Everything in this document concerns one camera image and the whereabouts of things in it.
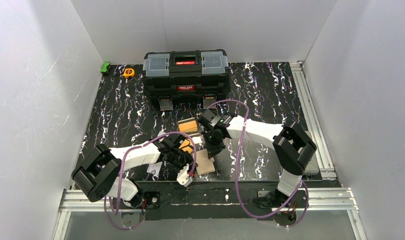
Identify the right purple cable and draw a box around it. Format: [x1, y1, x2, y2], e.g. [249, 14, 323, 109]
[207, 99, 310, 228]

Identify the yellow tape measure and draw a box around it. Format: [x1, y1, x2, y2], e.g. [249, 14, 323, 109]
[122, 68, 135, 79]

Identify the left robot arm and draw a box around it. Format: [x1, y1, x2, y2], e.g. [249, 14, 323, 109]
[71, 131, 197, 202]

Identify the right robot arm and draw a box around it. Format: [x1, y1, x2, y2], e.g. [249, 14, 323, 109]
[197, 110, 317, 197]

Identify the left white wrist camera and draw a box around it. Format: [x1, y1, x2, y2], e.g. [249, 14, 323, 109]
[176, 164, 193, 187]

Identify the black toolbox with clear lids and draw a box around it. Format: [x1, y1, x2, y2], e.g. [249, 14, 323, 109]
[142, 48, 232, 111]

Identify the green plastic object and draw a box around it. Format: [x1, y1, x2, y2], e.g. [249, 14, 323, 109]
[100, 62, 111, 75]

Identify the tan card holder with sleeves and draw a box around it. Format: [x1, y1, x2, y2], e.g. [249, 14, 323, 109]
[196, 149, 215, 176]

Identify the white aluminium table rail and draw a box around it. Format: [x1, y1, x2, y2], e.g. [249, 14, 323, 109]
[290, 62, 337, 180]

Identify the front aluminium rail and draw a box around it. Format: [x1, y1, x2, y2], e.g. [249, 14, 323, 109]
[52, 185, 367, 240]

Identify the gold card stack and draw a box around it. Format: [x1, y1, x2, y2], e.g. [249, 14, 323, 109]
[177, 117, 198, 133]

